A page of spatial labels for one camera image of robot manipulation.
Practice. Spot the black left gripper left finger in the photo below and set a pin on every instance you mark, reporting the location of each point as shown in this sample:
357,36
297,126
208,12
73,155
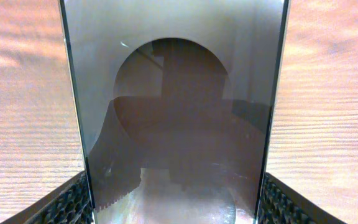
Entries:
68,204

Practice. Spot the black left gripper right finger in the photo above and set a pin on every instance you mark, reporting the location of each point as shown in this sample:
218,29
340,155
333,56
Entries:
280,204

